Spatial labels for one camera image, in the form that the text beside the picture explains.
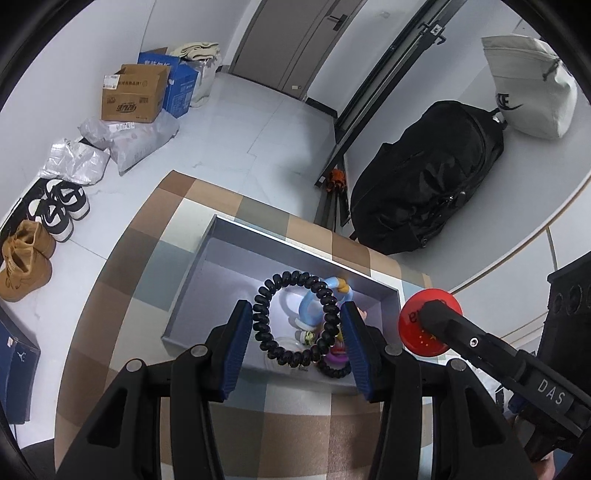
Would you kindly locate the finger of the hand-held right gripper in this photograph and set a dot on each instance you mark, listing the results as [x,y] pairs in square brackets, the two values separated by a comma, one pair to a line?
[471,341]

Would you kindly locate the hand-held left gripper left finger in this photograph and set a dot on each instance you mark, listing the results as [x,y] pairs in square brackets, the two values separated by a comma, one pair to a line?
[238,350]

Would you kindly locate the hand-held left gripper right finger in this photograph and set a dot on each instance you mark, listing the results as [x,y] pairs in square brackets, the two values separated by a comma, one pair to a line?
[358,355]

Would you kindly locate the pink pig toy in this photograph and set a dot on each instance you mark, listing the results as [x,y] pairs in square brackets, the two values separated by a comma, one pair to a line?
[363,317]

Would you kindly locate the red round badge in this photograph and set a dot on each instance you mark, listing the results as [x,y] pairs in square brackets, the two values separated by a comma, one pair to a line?
[415,332]

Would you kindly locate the grey cardboard box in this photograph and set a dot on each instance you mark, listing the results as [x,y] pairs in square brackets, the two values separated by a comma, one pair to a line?
[221,267]

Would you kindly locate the small yellow green charm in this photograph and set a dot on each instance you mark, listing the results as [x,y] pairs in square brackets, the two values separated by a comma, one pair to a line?
[307,337]

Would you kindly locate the checkered tablecloth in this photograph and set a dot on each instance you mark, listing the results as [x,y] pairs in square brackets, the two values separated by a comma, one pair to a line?
[138,277]

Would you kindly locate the black backpack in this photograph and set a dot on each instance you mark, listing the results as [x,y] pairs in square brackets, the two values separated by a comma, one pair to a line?
[425,180]

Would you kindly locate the black tripod with orange clamp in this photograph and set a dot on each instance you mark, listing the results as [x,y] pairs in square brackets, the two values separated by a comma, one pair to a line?
[334,182]

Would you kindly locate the dark blue shoe box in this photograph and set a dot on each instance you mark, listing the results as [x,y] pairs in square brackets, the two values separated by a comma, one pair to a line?
[18,369]

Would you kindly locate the tan boot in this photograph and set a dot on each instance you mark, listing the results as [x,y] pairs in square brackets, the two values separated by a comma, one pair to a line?
[32,235]
[23,277]

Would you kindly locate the black and white sneaker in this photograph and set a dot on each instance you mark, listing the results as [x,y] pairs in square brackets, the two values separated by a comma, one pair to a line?
[69,198]
[51,221]

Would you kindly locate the grey mail bag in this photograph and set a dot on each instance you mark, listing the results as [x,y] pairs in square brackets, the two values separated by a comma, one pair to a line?
[138,143]

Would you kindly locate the silver mail bag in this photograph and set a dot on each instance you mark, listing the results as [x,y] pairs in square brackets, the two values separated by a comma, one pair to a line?
[74,161]

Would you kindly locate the white canvas tote bag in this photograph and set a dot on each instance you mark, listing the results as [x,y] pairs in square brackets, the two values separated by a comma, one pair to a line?
[526,87]

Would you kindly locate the blue cardboard box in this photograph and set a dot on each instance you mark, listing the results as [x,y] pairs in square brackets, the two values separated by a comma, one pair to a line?
[182,90]

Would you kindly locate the white plastic bag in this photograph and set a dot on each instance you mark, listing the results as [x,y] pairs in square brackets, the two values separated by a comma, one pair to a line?
[205,81]

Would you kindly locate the brown cardboard box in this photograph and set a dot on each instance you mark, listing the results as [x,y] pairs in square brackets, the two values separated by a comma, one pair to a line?
[134,99]

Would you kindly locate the cream tote bag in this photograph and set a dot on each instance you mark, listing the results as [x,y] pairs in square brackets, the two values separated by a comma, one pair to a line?
[196,50]

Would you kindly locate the grey door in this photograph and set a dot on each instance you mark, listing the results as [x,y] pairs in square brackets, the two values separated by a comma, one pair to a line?
[286,41]

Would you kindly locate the black sliding door frame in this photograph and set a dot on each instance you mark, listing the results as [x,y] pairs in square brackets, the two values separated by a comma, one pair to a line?
[392,60]

